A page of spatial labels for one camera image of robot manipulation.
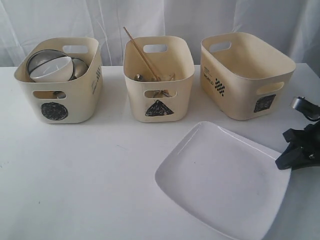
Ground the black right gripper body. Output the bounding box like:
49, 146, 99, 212
297, 123, 320, 169

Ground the white square plate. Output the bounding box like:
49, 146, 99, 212
154, 121, 291, 240

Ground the wooden chopstick short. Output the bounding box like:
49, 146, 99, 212
123, 26, 161, 81

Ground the steel mug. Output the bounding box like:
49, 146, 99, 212
71, 57, 89, 80
52, 91, 66, 99

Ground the white ceramic bowl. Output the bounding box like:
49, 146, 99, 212
29, 56, 74, 83

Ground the stainless steel bowl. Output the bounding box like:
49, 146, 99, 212
26, 49, 70, 77

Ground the steel table knife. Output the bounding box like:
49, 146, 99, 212
152, 90, 172, 98

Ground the cream bin square mark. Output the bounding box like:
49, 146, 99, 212
200, 32, 296, 121

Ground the cream bin triangle mark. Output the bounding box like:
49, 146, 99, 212
123, 36, 195, 123

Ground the cream bin circle mark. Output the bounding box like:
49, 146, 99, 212
14, 37, 103, 124

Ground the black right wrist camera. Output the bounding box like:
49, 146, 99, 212
290, 96, 320, 122

